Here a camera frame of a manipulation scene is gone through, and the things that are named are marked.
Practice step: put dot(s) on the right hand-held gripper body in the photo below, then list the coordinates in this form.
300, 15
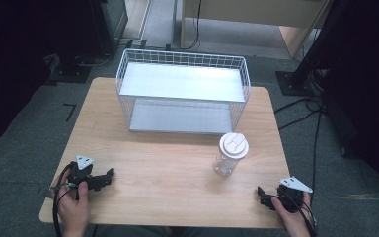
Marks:
291, 197

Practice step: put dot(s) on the person's right hand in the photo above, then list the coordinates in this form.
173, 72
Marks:
296, 221

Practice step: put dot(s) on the black cabinet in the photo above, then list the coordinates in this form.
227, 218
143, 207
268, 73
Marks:
110, 23

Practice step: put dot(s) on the black stand base plate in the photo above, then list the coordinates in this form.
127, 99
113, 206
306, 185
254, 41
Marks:
69, 73
291, 84

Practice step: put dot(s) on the person's left hand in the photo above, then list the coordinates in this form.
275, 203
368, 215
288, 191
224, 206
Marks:
74, 209

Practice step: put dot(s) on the light wooden desk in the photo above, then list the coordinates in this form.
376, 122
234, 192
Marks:
253, 11

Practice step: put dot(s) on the black stand column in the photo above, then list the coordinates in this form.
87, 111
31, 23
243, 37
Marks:
319, 36

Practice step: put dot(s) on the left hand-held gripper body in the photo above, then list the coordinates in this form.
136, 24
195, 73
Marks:
79, 175

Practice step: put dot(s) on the clear bottle with white lid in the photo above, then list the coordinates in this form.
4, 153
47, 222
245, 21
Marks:
232, 148

